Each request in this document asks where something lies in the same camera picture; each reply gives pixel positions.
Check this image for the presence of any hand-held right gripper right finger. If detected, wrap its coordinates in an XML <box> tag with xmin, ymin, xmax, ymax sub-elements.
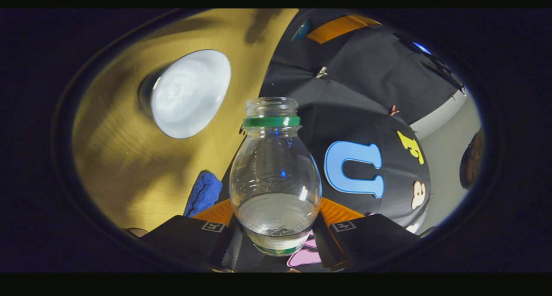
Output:
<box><xmin>311</xmin><ymin>197</ymin><xmax>421</xmax><ymax>271</ymax></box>

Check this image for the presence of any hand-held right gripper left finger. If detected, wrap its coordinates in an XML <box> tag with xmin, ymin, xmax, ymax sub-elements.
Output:
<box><xmin>140</xmin><ymin>199</ymin><xmax>244</xmax><ymax>272</ymax></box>

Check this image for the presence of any blue teacup lid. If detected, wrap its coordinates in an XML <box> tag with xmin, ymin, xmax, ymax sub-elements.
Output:
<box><xmin>291</xmin><ymin>19</ymin><xmax>312</xmax><ymax>42</ymax></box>

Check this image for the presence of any clear plastic water bottle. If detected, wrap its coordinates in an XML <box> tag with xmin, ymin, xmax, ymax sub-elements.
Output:
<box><xmin>229</xmin><ymin>97</ymin><xmax>323</xmax><ymax>257</ymax></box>

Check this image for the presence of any white teacup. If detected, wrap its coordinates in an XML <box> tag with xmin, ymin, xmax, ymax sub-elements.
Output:
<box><xmin>138</xmin><ymin>49</ymin><xmax>232</xmax><ymax>139</ymax></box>

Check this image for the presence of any blue towel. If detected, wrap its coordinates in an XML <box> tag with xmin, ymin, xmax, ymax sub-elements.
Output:
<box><xmin>183</xmin><ymin>170</ymin><xmax>223</xmax><ymax>217</ymax></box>

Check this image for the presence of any black backdrop cloth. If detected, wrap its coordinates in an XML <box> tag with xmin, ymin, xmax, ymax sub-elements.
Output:
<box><xmin>216</xmin><ymin>9</ymin><xmax>468</xmax><ymax>272</ymax></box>

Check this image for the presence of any person's head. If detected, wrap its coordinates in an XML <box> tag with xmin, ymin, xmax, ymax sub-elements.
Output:
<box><xmin>459</xmin><ymin>127</ymin><xmax>484</xmax><ymax>190</ymax></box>

